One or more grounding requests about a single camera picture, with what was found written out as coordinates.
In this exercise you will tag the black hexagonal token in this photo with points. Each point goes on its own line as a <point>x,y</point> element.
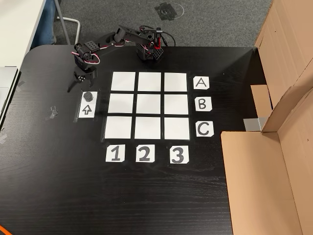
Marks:
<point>88,96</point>

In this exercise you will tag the white square paper sheet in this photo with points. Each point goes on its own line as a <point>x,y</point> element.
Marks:
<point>149,81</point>
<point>148,104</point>
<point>176,104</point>
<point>121,103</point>
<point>147,128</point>
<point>177,128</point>
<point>118,127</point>
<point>175,82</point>
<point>123,81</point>

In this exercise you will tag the white arrow paper sheet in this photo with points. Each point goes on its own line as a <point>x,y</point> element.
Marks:
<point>87,111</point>

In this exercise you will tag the crumpled clear tape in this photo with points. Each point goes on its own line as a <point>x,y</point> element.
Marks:
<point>52,112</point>

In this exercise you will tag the grey metal desk leg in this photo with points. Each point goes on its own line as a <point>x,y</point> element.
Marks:
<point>62,22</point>

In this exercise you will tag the person's leg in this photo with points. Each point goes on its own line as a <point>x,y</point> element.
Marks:
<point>46,24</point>

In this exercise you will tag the clear tape strip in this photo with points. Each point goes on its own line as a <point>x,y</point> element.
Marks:
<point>20,85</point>
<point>3,137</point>

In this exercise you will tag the red black table clamp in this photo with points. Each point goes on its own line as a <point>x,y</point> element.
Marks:
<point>159,39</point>

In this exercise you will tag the white desk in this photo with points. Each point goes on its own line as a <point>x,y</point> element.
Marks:
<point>17,24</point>

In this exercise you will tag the paper sheet number 1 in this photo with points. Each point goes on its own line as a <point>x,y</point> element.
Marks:
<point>115,153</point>

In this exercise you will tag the paper sheet number 2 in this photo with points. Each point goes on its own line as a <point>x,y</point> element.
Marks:
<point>145,153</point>

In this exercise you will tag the dark floor tape patch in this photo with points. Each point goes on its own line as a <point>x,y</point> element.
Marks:
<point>168,11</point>

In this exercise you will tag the paper sheet letter A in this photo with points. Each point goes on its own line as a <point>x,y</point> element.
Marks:
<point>201,83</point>

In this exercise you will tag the paper sheet letter B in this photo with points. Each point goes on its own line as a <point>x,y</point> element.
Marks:
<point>203,104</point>

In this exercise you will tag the paper sheet number 3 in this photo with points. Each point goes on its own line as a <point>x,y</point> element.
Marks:
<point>179,154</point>

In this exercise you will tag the paper sheet letter C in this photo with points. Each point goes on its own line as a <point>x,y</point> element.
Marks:
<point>204,129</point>

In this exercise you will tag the brown cardboard sheet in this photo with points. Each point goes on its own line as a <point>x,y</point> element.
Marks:
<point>288,36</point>
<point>256,183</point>

